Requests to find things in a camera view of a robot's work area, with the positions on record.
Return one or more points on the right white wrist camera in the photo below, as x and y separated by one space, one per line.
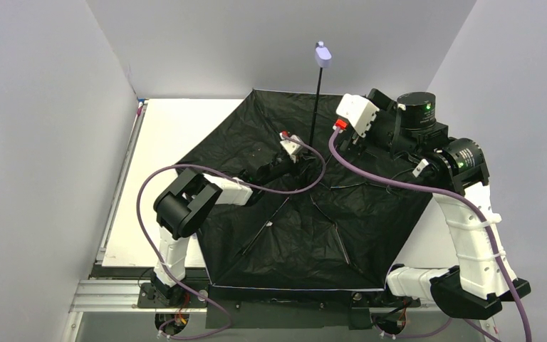
356 111

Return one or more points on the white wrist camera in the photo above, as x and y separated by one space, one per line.
356 111
290 143

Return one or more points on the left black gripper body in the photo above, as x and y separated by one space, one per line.
282 159

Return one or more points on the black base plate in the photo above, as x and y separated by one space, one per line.
261 309

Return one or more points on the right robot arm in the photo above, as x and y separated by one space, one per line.
455 173

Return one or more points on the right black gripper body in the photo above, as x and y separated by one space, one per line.
358 141

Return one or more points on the lilac umbrella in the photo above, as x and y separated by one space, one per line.
322 228

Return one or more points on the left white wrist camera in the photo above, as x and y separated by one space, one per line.
290 143

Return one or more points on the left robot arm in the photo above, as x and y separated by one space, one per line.
184 205

